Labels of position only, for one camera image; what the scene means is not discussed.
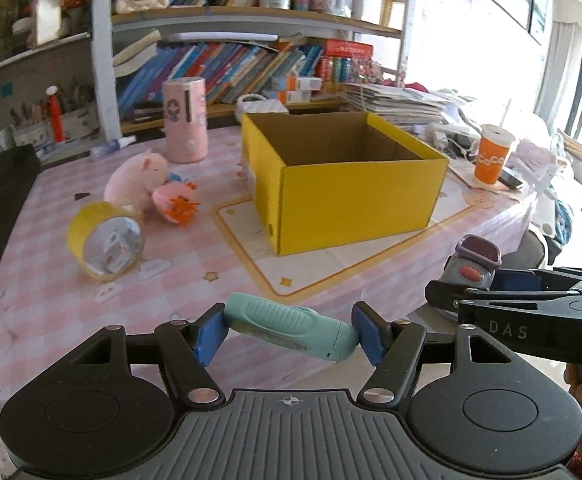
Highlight white shelf unit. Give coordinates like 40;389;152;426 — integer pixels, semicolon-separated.
0;0;122;161

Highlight pink checked tablecloth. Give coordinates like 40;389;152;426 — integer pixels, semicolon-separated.
0;120;539;466

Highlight pink plush pig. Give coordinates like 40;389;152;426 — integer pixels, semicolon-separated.
104;150;170;213

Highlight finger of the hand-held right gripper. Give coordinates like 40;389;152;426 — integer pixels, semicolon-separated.
425;280;582;363
492;266;582;292

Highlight white mat yellow border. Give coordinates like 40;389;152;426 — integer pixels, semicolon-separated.
214;175;477;298

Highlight row of small colourful books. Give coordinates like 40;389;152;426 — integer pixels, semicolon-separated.
321;55;384;83

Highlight mint green handheld device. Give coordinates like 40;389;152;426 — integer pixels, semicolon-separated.
223;292;356;362

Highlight white pen tray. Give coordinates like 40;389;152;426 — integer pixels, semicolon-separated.
11;102;96;146

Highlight yellow cardboard box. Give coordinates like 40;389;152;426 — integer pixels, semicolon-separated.
241;112;449;257

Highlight yellow tape roll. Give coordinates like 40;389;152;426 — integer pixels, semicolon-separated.
67;201;147;282

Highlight small spray bottle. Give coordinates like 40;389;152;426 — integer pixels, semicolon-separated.
90;136;137;161

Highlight white power strip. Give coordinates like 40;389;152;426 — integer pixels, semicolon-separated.
423;122;482;153

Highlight red glue bottle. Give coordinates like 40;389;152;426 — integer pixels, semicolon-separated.
46;86;66;143

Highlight white quilted handbag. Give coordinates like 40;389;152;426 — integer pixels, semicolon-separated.
235;94;290;122

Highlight glossy gift bag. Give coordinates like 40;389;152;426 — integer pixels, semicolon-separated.
31;0;64;46

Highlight black notebook stack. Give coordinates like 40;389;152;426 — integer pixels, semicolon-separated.
132;105;164;123

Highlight pink axolotl plush toy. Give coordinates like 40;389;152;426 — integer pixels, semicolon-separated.
152;181;202;226

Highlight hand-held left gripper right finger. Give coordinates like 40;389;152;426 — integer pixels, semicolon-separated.
352;301;514;406

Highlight black digital piano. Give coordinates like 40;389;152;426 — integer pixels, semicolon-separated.
0;144;42;271

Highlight red flat box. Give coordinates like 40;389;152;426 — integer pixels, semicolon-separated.
327;39;374;58

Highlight white flat folder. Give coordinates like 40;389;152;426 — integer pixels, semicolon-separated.
163;32;278;44

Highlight pink cylindrical container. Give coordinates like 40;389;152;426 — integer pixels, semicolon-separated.
163;77;208;164

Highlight thick pale book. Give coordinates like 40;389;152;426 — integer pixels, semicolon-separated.
113;29;164;78

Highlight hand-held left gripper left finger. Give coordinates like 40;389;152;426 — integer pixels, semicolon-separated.
70;302;229;406

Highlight stack of papers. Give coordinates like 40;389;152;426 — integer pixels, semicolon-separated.
343;82;464;126

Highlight row of blue-spine books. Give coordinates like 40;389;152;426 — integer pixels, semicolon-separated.
116;42;324;116

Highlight purple smartwatch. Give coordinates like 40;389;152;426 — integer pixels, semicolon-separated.
444;235;502;292

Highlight white pen holder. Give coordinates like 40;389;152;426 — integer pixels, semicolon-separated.
321;0;384;23

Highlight wooden bookshelf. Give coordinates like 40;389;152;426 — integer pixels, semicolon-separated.
111;0;412;133

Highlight orange paper cup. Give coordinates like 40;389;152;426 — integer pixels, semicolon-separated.
474;124;515;186

